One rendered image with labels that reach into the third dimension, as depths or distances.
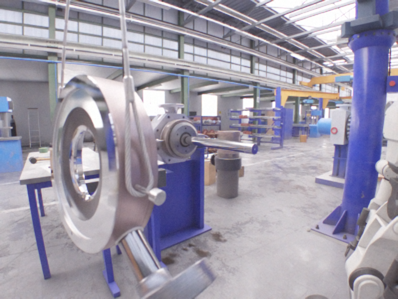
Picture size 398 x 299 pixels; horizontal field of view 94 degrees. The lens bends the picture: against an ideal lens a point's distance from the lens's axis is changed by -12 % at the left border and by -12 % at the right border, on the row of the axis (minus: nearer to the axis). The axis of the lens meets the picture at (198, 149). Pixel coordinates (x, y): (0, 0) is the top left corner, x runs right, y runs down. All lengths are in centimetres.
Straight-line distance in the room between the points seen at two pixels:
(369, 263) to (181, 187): 179
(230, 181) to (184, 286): 312
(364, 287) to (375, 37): 217
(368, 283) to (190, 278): 90
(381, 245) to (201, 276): 87
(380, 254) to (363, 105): 175
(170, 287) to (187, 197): 215
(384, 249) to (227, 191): 265
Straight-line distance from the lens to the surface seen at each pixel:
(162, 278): 39
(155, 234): 189
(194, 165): 236
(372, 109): 259
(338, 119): 470
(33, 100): 1333
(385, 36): 269
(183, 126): 191
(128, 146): 33
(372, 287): 115
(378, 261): 114
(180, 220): 249
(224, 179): 339
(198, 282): 34
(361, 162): 262
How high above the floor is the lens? 128
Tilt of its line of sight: 8 degrees down
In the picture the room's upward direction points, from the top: straight up
